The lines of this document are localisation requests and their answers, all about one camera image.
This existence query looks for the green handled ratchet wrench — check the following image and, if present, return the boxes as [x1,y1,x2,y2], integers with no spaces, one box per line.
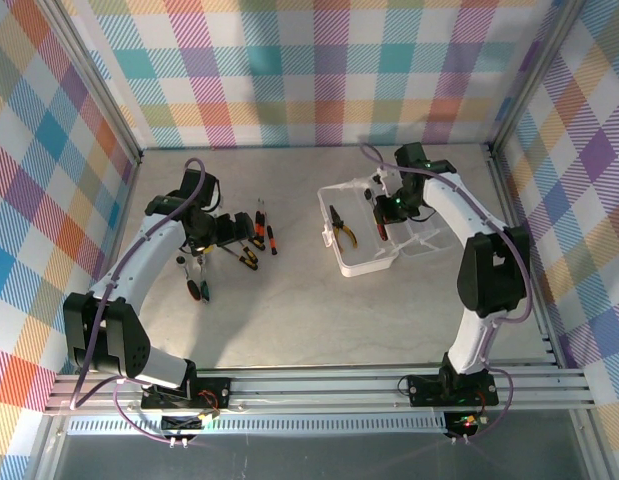
[197,252,213,304]

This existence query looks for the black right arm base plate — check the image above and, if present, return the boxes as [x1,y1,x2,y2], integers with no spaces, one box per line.
[406,373,500,408]

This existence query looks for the white slotted cable duct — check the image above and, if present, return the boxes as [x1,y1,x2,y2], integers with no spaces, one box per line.
[66,415,450,437]

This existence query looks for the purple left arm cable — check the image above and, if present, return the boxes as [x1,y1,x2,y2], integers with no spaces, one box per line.
[68,157,210,446]

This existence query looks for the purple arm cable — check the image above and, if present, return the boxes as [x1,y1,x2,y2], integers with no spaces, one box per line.
[68,157,210,446]
[359,143,535,445]

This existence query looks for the aluminium side rail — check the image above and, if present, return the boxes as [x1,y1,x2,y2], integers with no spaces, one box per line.
[486,147,565,369]
[76,154,143,374]

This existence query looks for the black controller box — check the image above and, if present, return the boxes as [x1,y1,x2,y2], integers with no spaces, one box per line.
[161,413,211,437]
[444,410,491,437]

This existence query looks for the yellow black pliers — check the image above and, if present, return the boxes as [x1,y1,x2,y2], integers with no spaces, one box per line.
[328,203,360,252]

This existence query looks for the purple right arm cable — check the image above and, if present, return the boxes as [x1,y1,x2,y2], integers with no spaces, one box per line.
[359,143,535,445]

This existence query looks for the aluminium frame post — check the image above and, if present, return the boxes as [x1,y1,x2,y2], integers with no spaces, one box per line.
[41,0,143,161]
[488,0,588,154]

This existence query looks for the black left controller box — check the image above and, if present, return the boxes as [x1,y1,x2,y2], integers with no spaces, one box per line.
[161,413,211,437]

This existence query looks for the wide aluminium base rail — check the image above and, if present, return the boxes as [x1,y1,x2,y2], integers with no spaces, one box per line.
[43,367,598,417]

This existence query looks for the clear plastic tool box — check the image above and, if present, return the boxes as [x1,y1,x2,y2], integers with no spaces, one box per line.
[316,173,458,279]

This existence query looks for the black right controller box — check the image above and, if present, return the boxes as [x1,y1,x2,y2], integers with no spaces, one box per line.
[444,410,491,437]

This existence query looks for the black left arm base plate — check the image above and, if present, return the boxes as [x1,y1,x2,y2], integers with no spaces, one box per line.
[140,375,233,410]

